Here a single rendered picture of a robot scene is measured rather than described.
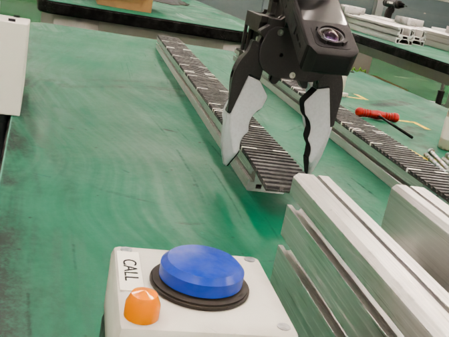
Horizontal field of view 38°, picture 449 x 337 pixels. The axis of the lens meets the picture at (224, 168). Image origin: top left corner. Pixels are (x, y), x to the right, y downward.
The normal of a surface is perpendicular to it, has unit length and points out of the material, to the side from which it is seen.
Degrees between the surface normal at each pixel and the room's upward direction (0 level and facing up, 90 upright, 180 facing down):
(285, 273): 90
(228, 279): 44
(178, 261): 3
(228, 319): 0
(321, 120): 90
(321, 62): 118
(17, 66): 90
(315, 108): 90
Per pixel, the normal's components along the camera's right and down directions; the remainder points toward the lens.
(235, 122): 0.19, 0.32
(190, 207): 0.18, -0.94
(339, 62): 0.10, 0.73
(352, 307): -0.96, -0.11
